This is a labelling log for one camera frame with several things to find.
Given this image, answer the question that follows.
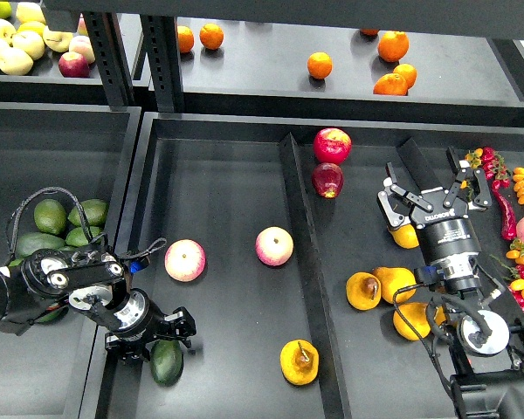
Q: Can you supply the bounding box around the black shelf post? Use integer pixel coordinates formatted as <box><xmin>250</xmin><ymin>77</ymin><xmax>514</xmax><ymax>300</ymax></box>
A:
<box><xmin>140</xmin><ymin>15</ymin><xmax>185</xmax><ymax>113</ymax></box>
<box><xmin>83</xmin><ymin>11</ymin><xmax>134</xmax><ymax>107</ymax></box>

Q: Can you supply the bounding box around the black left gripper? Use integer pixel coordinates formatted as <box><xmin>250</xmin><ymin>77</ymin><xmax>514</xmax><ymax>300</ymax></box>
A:
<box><xmin>105</xmin><ymin>290</ymin><xmax>197</xmax><ymax>363</ymax></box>

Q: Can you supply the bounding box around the pink apple right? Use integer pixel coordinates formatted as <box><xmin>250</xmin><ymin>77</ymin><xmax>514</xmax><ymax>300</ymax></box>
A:
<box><xmin>255</xmin><ymin>226</ymin><xmax>293</xmax><ymax>267</ymax></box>

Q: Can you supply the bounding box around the cherry tomato cluster upper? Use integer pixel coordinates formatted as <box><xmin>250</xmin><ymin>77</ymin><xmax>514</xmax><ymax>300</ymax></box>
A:
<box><xmin>465</xmin><ymin>147</ymin><xmax>510</xmax><ymax>190</ymax></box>

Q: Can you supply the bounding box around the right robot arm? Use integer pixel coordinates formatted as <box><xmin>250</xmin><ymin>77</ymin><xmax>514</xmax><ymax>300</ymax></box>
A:
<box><xmin>377</xmin><ymin>140</ymin><xmax>524</xmax><ymax>418</ymax></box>

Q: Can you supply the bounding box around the green avocado middle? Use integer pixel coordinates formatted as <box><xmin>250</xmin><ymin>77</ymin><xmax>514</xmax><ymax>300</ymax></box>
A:
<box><xmin>15</xmin><ymin>232</ymin><xmax>66</xmax><ymax>258</ymax></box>

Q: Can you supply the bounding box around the pink apple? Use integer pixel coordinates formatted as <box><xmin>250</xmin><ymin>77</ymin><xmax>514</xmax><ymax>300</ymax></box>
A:
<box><xmin>164</xmin><ymin>239</ymin><xmax>206</xmax><ymax>282</ymax></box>
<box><xmin>255</xmin><ymin>226</ymin><xmax>293</xmax><ymax>267</ymax></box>

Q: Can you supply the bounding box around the orange behind right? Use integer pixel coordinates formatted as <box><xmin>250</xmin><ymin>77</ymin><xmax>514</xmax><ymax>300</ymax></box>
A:
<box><xmin>393</xmin><ymin>64</ymin><xmax>417</xmax><ymax>89</ymax></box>

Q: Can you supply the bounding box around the black centre tray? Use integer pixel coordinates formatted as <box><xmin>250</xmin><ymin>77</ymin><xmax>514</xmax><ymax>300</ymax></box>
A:
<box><xmin>78</xmin><ymin>112</ymin><xmax>524</xmax><ymax>419</ymax></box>

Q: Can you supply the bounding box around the yellow apple front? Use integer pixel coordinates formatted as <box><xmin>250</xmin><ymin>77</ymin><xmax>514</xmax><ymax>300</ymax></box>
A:
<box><xmin>0</xmin><ymin>47</ymin><xmax>33</xmax><ymax>76</ymax></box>

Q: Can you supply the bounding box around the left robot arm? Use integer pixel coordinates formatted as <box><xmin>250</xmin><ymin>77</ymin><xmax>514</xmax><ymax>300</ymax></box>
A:
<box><xmin>0</xmin><ymin>187</ymin><xmax>197</xmax><ymax>361</ymax></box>

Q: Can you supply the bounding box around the black tray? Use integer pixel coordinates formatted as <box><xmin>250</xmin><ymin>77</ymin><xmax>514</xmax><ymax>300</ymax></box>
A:
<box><xmin>78</xmin><ymin>112</ymin><xmax>524</xmax><ymax>419</ymax></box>
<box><xmin>0</xmin><ymin>103</ymin><xmax>140</xmax><ymax>418</ymax></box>

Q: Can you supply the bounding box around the yellow pear with brown end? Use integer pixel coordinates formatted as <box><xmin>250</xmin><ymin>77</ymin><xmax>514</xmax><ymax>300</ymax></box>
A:
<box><xmin>346</xmin><ymin>271</ymin><xmax>382</xmax><ymax>311</ymax></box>

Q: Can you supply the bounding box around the red chili pepper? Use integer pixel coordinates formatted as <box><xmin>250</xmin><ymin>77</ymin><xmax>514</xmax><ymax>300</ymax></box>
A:
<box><xmin>491</xmin><ymin>179</ymin><xmax>517</xmax><ymax>241</ymax></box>

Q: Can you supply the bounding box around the cherry tomato cluster lower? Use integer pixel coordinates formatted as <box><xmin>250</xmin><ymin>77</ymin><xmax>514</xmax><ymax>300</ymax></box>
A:
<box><xmin>491</xmin><ymin>238</ymin><xmax>524</xmax><ymax>312</ymax></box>

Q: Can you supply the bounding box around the orange far left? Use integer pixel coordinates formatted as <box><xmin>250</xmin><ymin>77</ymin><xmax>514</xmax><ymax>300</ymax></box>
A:
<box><xmin>177</xmin><ymin>25</ymin><xmax>195</xmax><ymax>54</ymax></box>

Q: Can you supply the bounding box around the black left tray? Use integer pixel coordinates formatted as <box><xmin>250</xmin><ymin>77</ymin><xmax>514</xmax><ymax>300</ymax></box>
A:
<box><xmin>0</xmin><ymin>103</ymin><xmax>140</xmax><ymax>418</ymax></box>

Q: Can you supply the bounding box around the black shelf post right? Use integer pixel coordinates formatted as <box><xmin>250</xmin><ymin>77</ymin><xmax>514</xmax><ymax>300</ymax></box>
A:
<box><xmin>140</xmin><ymin>15</ymin><xmax>185</xmax><ymax>113</ymax></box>

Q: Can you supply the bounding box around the bright red apple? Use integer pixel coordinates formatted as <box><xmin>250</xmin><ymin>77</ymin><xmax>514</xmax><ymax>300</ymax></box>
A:
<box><xmin>313</xmin><ymin>127</ymin><xmax>352</xmax><ymax>165</ymax></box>

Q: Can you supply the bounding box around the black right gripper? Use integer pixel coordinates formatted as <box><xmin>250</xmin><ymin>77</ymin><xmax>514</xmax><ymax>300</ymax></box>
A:
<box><xmin>377</xmin><ymin>147</ymin><xmax>491</xmax><ymax>271</ymax></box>

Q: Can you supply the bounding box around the orange middle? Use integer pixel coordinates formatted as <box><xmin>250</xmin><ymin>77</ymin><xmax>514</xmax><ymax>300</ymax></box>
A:
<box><xmin>307</xmin><ymin>52</ymin><xmax>333</xmax><ymax>79</ymax></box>

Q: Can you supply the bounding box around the dark green avocado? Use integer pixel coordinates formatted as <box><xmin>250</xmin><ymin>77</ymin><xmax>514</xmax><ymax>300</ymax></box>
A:
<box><xmin>149</xmin><ymin>340</ymin><xmax>183</xmax><ymax>387</ymax></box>

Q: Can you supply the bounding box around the green avocado upper left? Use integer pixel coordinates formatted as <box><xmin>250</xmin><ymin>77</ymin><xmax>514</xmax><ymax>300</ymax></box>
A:
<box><xmin>33</xmin><ymin>199</ymin><xmax>67</xmax><ymax>236</ymax></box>

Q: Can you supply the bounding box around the black shelf post left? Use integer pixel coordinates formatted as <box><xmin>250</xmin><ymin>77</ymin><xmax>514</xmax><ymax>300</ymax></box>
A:
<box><xmin>83</xmin><ymin>11</ymin><xmax>134</xmax><ymax>107</ymax></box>

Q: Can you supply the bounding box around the large orange upper right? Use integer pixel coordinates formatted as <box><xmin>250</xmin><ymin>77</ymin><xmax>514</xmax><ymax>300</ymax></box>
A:
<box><xmin>377</xmin><ymin>31</ymin><xmax>410</xmax><ymax>63</ymax></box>

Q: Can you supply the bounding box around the pink apple left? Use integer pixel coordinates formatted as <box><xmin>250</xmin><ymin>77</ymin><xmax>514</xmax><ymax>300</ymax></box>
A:
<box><xmin>164</xmin><ymin>239</ymin><xmax>206</xmax><ymax>282</ymax></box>

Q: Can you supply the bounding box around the dark red apple on shelf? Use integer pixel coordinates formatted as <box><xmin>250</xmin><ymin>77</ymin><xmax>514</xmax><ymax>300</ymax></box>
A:
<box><xmin>59</xmin><ymin>52</ymin><xmax>90</xmax><ymax>78</ymax></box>

